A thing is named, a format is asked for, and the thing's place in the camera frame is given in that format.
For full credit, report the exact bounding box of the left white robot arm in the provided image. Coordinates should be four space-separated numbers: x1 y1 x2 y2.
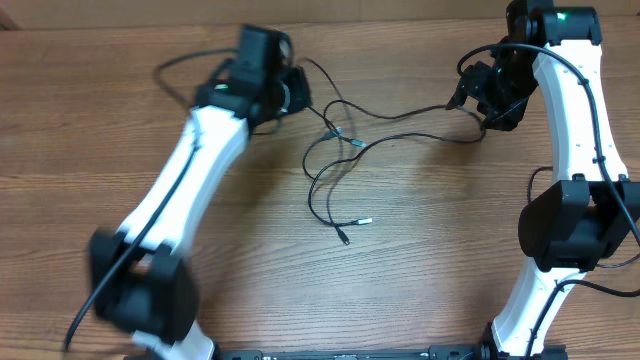
79 25 311 359

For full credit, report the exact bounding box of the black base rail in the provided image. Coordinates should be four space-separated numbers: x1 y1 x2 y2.
214 342 569 360

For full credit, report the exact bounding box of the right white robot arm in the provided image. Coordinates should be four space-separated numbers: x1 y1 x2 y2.
429 0 639 359

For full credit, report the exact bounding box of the black USB cable short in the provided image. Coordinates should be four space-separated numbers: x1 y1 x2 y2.
298 57 370 246

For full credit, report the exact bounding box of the black USB cable long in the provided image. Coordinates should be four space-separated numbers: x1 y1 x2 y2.
301 106 487 230

